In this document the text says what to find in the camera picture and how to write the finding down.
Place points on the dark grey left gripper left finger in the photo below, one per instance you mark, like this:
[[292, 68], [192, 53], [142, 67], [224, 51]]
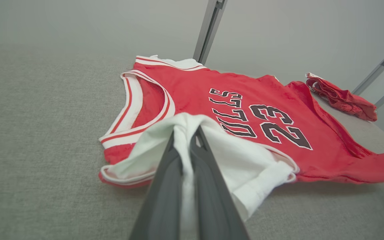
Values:
[[162, 206]]

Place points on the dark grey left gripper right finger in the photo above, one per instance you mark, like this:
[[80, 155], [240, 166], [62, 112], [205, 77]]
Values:
[[215, 206]]

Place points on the red basketball jersey number 23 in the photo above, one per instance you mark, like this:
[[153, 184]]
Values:
[[278, 100]]

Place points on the red shorts with white trim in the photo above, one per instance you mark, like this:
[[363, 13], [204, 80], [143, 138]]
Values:
[[342, 98]]

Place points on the grey partition post with feet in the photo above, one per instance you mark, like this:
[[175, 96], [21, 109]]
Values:
[[208, 30]]

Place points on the grey partition end post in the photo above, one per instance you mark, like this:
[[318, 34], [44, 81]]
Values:
[[382, 63]]

